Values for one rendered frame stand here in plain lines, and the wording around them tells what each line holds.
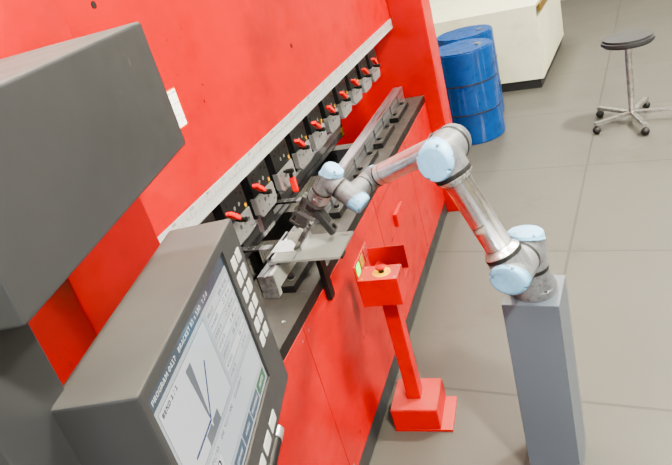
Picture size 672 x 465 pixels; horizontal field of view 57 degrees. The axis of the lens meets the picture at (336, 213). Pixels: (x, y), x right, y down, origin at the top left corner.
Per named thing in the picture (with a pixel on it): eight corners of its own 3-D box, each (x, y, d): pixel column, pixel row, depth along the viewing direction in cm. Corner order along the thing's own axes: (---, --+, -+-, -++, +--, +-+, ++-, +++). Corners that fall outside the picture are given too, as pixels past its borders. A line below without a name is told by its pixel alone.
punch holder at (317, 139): (317, 152, 265) (307, 115, 258) (299, 154, 268) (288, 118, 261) (328, 139, 277) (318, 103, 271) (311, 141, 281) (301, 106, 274)
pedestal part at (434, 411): (453, 431, 263) (448, 410, 258) (396, 431, 272) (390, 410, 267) (457, 397, 280) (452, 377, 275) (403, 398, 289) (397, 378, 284)
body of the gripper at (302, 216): (295, 213, 228) (307, 188, 221) (315, 225, 228) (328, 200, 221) (287, 223, 222) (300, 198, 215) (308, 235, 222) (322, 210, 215)
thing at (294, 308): (224, 469, 162) (218, 457, 161) (158, 464, 170) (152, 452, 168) (425, 101, 412) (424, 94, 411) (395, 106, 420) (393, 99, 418)
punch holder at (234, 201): (237, 249, 198) (220, 203, 191) (214, 251, 201) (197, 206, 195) (256, 226, 211) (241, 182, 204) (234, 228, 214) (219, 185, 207)
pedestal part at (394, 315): (420, 398, 268) (393, 295, 247) (407, 398, 270) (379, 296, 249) (422, 388, 273) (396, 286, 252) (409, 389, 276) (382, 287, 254)
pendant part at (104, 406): (241, 601, 83) (139, 396, 69) (158, 609, 85) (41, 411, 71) (290, 375, 124) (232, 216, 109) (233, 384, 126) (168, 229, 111)
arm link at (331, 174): (340, 178, 206) (319, 163, 207) (326, 202, 212) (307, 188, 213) (350, 171, 212) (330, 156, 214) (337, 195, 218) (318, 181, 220)
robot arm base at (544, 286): (560, 277, 209) (557, 251, 205) (554, 303, 197) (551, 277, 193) (514, 276, 216) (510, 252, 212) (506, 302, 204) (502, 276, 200)
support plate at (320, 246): (339, 259, 214) (339, 256, 214) (272, 263, 224) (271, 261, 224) (353, 233, 229) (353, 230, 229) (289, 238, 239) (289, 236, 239)
